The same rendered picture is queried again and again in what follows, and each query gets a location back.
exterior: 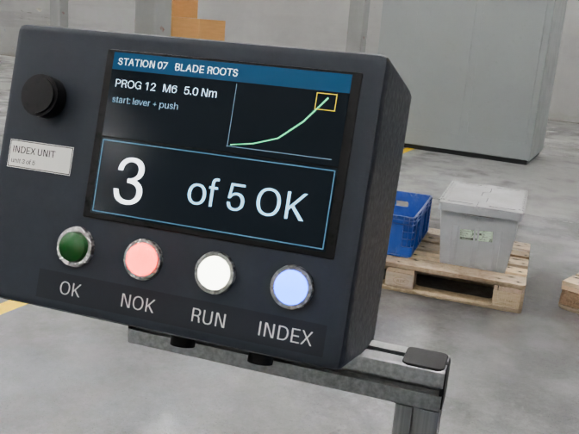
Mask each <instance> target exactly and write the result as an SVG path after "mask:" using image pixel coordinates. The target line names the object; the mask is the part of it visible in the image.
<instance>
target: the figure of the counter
mask: <svg viewBox="0 0 579 434"><path fill-rule="evenodd" d="M170 148H171V146H164V145H158V144H152V143H145V142H139V141H132V140H125V139H113V138H107V137H102V139H101V145H100V151H99V157H98V163H97V168H96V179H95V185H94V190H93V196H92V202H91V208H90V212H91V213H95V214H105V215H110V216H115V217H121V218H126V219H130V220H140V221H145V222H151V223H156V224H158V223H159V216H160V210H161V204H162V199H163V193H164V186H165V176H166V171H167V165H168V159H169V153H170Z"/></svg>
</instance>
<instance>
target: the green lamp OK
mask: <svg viewBox="0 0 579 434"><path fill-rule="evenodd" d="M94 250H95V244H94V239H93V237H92V236H91V234H90V232H89V231H88V230H86V229H85V228H83V227H81V226H74V227H70V228H68V229H66V230H64V231H63V232H62V233H61V234H60V236H59V239H58V243H57V252H58V254H59V258H60V259H61V261H62V262H63V263H64V264H66V265H69V266H71V267H82V266H84V265H86V264H87V263H88V262H89V261H90V260H91V258H92V256H93V254H94Z"/></svg>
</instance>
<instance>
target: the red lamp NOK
mask: <svg viewBox="0 0 579 434"><path fill-rule="evenodd" d="M123 262H124V266H125V269H126V271H127V272H128V274H129V275H130V276H131V277H133V278H135V279H138V280H141V281H146V280H150V279H152V278H154V277H155V276H156V275H157V274H158V273H159V272H160V270H161V268H162V265H163V253H162V251H161V249H160V248H159V246H158V245H157V244H156V243H155V242H154V241H152V240H151V239H137V240H135V241H134V242H132V243H131V244H130V245H129V246H128V247H127V249H126V250H125V253H124V258H123Z"/></svg>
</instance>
